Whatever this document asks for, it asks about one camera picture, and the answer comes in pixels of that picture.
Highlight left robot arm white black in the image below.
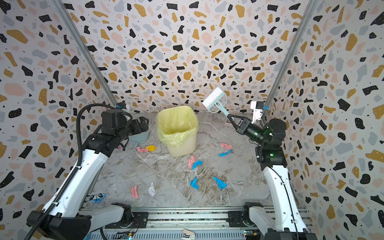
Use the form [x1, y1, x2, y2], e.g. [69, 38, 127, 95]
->
[25, 104, 149, 240]

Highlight cream trash bin yellow bag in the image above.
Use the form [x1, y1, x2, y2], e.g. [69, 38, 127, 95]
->
[156, 106, 199, 157]

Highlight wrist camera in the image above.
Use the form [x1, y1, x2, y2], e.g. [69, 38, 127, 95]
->
[116, 102, 130, 112]
[251, 101, 268, 124]

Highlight blue paper scrap lower left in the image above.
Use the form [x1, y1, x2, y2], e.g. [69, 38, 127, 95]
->
[190, 177, 199, 190]

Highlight black corrugated cable conduit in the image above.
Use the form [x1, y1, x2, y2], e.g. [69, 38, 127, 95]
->
[23, 103, 121, 240]

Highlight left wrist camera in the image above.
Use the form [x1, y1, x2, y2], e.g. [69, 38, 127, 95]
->
[116, 102, 130, 112]

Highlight blue toy car sticker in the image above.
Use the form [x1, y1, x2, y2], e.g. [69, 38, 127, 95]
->
[88, 194, 107, 203]

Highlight blue paper scrap far right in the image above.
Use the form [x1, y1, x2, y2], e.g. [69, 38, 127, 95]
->
[218, 150, 233, 157]

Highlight teal hand brush white bristles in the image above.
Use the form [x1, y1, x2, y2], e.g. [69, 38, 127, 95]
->
[203, 87, 229, 117]

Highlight white paper scrap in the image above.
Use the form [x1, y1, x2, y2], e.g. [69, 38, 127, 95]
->
[148, 182, 156, 197]

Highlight pink paper scrap centre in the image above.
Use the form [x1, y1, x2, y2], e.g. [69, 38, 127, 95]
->
[188, 156, 196, 170]

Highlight pink paper scrap far left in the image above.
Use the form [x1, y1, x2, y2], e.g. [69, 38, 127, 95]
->
[137, 147, 149, 153]

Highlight blue paper scrap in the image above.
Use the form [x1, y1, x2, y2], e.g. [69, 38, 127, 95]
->
[190, 177, 199, 190]
[218, 150, 233, 157]
[213, 177, 228, 190]
[192, 161, 204, 170]

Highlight pink paper scrap far right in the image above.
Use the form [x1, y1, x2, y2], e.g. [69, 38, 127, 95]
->
[221, 143, 233, 150]

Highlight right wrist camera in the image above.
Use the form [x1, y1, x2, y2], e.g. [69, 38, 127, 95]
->
[251, 101, 268, 124]

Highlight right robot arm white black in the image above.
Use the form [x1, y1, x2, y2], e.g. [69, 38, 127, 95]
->
[227, 115, 317, 240]

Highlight small card box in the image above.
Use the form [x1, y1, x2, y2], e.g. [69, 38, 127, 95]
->
[226, 118, 232, 126]

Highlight yellow paper scrap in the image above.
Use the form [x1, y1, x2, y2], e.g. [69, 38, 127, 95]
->
[146, 145, 157, 152]

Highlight blue paper scrap centre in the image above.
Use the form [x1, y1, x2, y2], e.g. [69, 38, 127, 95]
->
[192, 161, 204, 170]

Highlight blue paper scrap lower right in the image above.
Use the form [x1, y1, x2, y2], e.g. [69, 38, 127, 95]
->
[213, 177, 228, 190]

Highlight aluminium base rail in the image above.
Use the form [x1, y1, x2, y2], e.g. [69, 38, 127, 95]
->
[84, 203, 314, 240]

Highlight teal plastic dustpan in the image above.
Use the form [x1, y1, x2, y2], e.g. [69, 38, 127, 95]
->
[129, 131, 149, 144]

